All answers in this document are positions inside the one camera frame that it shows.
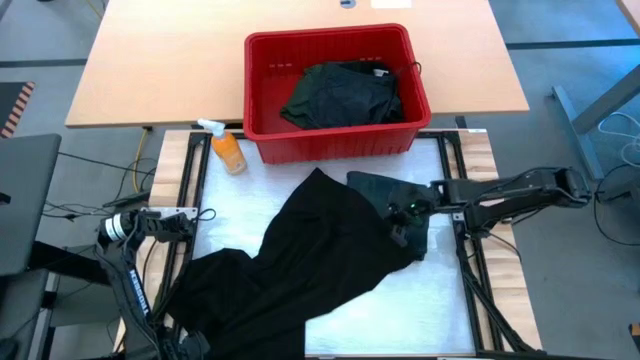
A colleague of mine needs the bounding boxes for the grey chair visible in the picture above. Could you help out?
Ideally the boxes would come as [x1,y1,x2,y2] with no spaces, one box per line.
[0,133,62,360]

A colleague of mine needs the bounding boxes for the grey metal desk leg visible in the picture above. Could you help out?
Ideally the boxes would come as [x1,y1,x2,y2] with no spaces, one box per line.
[551,64,640,181]

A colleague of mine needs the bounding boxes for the striped edge floor mat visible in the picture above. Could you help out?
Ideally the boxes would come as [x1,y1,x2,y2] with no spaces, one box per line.
[0,81,36,140]

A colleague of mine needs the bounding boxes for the light wooden desk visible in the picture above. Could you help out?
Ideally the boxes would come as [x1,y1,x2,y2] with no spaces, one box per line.
[64,0,530,129]
[617,0,640,36]

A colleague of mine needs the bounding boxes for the orange spray bottle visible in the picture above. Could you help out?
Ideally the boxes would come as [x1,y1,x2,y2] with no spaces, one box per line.
[197,118,249,176]

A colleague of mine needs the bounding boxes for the thin black floor cables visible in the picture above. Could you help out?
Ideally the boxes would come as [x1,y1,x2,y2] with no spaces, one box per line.
[42,149,159,224]

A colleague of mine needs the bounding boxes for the black looped floor cable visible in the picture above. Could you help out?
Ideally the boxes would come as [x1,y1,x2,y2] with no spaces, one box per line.
[593,164,640,247]

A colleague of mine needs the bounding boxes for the black stand base bar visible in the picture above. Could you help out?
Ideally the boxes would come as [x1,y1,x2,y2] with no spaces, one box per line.
[28,241,114,287]

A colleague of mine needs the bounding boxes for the white floor cable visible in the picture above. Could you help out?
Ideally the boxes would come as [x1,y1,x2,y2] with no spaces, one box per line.
[597,112,640,169]

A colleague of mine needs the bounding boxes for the black cloth garment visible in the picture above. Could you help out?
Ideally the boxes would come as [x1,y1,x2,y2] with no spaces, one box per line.
[164,167,426,360]

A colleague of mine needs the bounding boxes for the red plastic bin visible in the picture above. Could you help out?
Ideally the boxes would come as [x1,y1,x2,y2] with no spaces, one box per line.
[243,22,432,165]

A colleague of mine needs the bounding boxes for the dark blue denim jeans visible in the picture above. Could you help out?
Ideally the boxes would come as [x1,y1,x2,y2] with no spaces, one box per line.
[346,170,436,261]

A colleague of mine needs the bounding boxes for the yellow floor cable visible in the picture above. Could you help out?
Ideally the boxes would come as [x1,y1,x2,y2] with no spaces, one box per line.
[131,128,149,194]

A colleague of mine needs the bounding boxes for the dark grey cloth garment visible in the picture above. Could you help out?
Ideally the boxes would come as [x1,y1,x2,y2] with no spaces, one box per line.
[279,60,405,130]

